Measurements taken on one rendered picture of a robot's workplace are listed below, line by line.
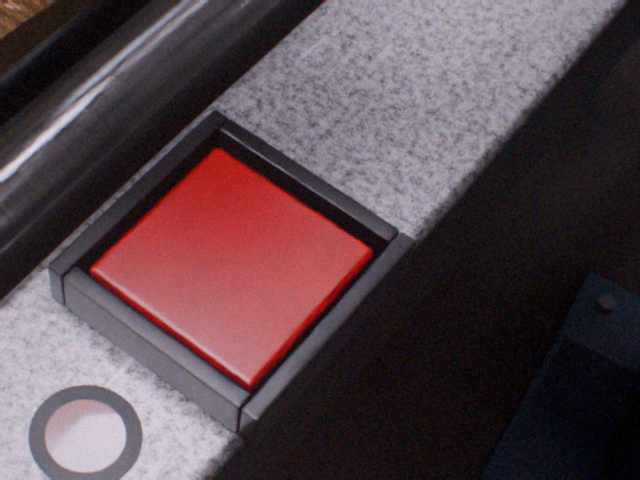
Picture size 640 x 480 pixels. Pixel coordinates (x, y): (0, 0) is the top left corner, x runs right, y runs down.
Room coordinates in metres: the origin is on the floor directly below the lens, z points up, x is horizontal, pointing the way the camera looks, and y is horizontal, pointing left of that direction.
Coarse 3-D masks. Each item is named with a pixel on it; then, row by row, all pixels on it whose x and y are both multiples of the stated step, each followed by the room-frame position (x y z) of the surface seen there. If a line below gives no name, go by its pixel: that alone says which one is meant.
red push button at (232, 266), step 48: (192, 192) 0.23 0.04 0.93; (240, 192) 0.23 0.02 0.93; (144, 240) 0.21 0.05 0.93; (192, 240) 0.21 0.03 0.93; (240, 240) 0.21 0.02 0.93; (288, 240) 0.22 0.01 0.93; (336, 240) 0.22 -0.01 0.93; (144, 288) 0.19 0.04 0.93; (192, 288) 0.20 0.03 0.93; (240, 288) 0.20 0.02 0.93; (288, 288) 0.20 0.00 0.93; (336, 288) 0.20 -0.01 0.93; (192, 336) 0.18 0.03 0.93; (240, 336) 0.18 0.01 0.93; (288, 336) 0.19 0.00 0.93; (240, 384) 0.17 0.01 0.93
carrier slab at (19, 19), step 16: (0, 0) 0.29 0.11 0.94; (16, 0) 0.29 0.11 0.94; (32, 0) 0.29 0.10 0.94; (48, 0) 0.29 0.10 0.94; (64, 0) 0.29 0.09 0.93; (80, 0) 0.30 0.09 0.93; (0, 16) 0.28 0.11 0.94; (16, 16) 0.28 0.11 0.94; (32, 16) 0.28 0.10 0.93; (48, 16) 0.29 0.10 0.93; (64, 16) 0.29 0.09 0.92; (0, 32) 0.27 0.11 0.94; (16, 32) 0.28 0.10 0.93; (32, 32) 0.28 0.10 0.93; (48, 32) 0.29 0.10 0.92; (0, 48) 0.27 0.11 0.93; (16, 48) 0.27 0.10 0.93; (0, 64) 0.27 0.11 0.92
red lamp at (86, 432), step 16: (80, 400) 0.16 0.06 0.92; (64, 416) 0.16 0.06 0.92; (80, 416) 0.16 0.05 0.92; (96, 416) 0.16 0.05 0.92; (112, 416) 0.16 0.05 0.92; (48, 432) 0.15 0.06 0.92; (64, 432) 0.15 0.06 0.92; (80, 432) 0.15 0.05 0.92; (96, 432) 0.15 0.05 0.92; (112, 432) 0.15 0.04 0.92; (48, 448) 0.15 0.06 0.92; (64, 448) 0.15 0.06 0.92; (80, 448) 0.15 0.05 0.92; (96, 448) 0.15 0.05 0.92; (112, 448) 0.15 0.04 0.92; (64, 464) 0.14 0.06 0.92; (80, 464) 0.14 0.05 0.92; (96, 464) 0.14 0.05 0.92
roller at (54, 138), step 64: (192, 0) 0.32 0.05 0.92; (256, 0) 0.32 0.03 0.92; (320, 0) 0.35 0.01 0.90; (128, 64) 0.28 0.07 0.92; (192, 64) 0.29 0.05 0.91; (0, 128) 0.25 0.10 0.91; (64, 128) 0.25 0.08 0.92; (128, 128) 0.26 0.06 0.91; (0, 192) 0.22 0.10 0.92; (64, 192) 0.23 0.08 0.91; (0, 256) 0.21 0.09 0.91
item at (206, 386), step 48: (192, 144) 0.24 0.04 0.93; (240, 144) 0.25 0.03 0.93; (144, 192) 0.22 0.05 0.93; (288, 192) 0.24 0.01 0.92; (336, 192) 0.24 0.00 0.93; (96, 240) 0.20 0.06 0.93; (384, 240) 0.22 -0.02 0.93; (96, 288) 0.19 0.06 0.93; (384, 288) 0.21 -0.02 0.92; (144, 336) 0.18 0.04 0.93; (336, 336) 0.19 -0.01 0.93; (192, 384) 0.17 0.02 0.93; (288, 384) 0.17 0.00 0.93; (240, 432) 0.16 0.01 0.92
